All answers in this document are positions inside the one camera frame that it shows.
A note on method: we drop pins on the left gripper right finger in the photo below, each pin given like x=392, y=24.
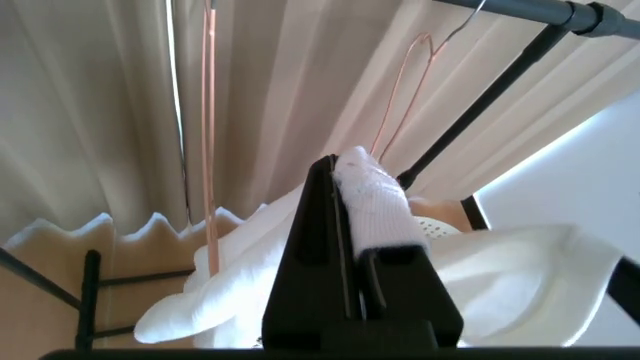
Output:
x=410, y=295

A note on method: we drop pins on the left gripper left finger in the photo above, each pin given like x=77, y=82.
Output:
x=310, y=280

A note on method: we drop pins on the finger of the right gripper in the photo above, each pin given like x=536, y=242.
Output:
x=629, y=287

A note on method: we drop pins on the white printed t-shirt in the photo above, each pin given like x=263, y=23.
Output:
x=500, y=280

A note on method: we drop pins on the pink clothes hanger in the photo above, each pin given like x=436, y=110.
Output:
x=431, y=47
x=213, y=250

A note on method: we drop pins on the white laundry basket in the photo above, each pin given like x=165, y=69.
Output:
x=435, y=227

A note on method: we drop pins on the black clothes rack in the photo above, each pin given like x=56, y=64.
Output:
x=500, y=89

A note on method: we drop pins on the beige curtain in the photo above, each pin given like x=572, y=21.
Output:
x=75, y=100

